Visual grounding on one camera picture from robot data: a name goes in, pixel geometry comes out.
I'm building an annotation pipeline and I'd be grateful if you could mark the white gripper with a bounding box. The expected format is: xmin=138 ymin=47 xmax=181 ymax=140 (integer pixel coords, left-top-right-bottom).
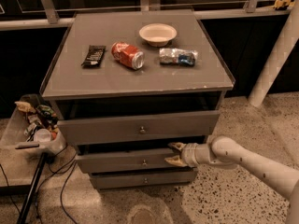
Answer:
xmin=164 ymin=142 xmax=199 ymax=167

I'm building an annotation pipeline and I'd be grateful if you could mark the grey drawer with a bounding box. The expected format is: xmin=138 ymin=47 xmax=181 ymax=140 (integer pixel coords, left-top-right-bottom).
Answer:
xmin=58 ymin=110 xmax=220 ymax=146
xmin=75 ymin=145 xmax=207 ymax=174
xmin=90 ymin=168 xmax=197 ymax=189

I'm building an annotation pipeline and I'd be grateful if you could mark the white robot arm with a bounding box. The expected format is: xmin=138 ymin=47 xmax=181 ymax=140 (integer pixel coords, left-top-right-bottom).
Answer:
xmin=164 ymin=136 xmax=299 ymax=224

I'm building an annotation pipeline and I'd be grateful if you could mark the grey top drawer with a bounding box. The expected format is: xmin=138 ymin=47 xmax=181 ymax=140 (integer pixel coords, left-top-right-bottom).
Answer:
xmin=58 ymin=110 xmax=220 ymax=146

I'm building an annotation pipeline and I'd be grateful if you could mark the grey bottom drawer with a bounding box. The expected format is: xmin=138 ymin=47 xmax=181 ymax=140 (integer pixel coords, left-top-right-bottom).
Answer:
xmin=90 ymin=168 xmax=197 ymax=189

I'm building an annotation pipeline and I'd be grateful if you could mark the grey drawer cabinet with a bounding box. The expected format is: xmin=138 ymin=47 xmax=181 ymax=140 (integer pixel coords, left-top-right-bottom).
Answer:
xmin=39 ymin=9 xmax=235 ymax=191

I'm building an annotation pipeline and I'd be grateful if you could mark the crumpled silver blue bag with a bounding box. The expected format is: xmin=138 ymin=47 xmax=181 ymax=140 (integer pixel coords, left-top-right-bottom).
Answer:
xmin=159 ymin=49 xmax=198 ymax=67

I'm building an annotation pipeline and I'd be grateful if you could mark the red soda can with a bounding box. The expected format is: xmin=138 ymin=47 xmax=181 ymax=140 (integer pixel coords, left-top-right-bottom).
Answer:
xmin=111 ymin=42 xmax=145 ymax=70

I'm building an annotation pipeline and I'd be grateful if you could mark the white paper bowl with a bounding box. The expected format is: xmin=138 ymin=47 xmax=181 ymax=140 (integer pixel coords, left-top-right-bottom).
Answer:
xmin=139 ymin=23 xmax=177 ymax=48

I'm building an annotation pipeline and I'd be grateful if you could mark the black snack bar wrapper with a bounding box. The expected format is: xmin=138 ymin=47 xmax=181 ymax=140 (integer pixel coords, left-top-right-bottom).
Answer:
xmin=81 ymin=45 xmax=106 ymax=68

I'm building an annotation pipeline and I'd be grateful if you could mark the black pole stand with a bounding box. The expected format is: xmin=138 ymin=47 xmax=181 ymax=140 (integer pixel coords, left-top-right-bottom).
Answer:
xmin=16 ymin=153 xmax=48 ymax=224

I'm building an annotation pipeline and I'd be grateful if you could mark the clear plastic trash bin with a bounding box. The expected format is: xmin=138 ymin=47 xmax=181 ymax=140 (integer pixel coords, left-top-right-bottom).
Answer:
xmin=0 ymin=94 xmax=66 ymax=156

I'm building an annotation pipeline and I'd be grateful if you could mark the yellow clamp on railing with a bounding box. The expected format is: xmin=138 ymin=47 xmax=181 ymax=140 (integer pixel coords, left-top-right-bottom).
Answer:
xmin=273 ymin=0 xmax=294 ymax=10

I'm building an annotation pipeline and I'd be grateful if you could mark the metal window railing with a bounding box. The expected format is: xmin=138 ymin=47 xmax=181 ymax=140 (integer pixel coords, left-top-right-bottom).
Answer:
xmin=0 ymin=0 xmax=299 ymax=32

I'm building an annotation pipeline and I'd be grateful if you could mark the black floor cable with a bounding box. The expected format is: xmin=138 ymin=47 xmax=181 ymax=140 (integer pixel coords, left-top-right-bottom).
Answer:
xmin=33 ymin=145 xmax=80 ymax=224

